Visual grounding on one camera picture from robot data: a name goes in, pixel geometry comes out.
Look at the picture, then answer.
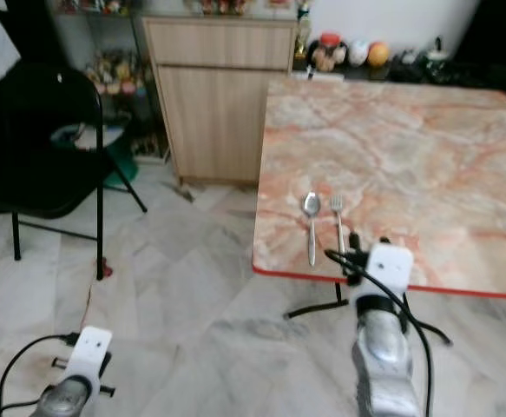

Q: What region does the silver metal fork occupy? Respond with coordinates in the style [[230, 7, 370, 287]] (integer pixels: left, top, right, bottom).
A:
[[329, 195, 349, 255]]

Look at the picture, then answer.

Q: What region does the silver metal spoon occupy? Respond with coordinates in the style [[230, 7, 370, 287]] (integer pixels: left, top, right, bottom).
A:
[[301, 192, 322, 267]]

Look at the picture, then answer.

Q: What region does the dark metal table leg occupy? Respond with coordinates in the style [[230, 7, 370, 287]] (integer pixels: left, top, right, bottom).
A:
[[283, 282, 347, 321]]

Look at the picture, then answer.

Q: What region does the white round ornament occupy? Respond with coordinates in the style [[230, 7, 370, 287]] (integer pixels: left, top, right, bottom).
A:
[[347, 41, 369, 68]]

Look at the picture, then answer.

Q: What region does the light wooden cabinet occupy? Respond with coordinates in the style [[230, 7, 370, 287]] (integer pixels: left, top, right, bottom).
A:
[[141, 15, 299, 187]]

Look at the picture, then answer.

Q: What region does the orange round ornament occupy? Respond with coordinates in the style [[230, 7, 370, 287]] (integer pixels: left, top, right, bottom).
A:
[[367, 41, 390, 68]]

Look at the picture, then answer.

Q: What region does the red lidded glass jar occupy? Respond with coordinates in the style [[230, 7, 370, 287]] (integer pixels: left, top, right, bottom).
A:
[[311, 32, 348, 74]]

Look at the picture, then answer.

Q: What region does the black folding chair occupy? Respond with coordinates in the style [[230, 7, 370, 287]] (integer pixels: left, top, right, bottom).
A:
[[0, 64, 148, 281]]

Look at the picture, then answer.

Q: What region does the gold trophy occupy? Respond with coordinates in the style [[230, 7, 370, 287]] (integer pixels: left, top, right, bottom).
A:
[[295, 0, 313, 60]]

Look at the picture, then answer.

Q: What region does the green plastic basin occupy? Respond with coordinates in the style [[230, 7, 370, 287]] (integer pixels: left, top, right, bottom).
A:
[[103, 129, 137, 190]]

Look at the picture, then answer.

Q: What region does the glass shelf with figurines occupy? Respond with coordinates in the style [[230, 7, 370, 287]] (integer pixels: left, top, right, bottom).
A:
[[51, 0, 168, 162]]

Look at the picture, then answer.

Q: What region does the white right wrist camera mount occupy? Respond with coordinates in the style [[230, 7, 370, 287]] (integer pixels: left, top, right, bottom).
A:
[[362, 243, 415, 301]]

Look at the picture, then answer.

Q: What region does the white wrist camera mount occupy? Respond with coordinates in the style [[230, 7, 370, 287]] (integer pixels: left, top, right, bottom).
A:
[[362, 243, 415, 301], [70, 326, 114, 388]]

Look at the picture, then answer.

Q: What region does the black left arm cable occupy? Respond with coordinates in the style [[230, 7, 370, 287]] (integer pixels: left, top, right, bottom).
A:
[[0, 332, 82, 417]]

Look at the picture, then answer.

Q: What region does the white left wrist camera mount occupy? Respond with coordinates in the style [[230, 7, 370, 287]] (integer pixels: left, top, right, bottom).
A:
[[70, 326, 114, 388]]

